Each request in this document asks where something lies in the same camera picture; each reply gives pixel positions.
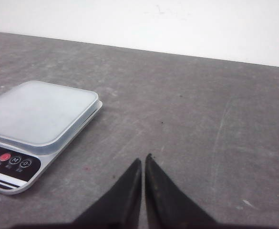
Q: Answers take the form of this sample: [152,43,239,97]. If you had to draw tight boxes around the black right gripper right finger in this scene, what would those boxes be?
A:
[145,154,219,229]

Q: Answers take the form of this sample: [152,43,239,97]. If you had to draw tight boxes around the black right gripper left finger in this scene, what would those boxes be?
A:
[72,158,142,229]

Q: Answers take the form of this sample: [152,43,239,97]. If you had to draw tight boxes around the silver digital kitchen scale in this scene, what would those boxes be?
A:
[0,81,103,195]

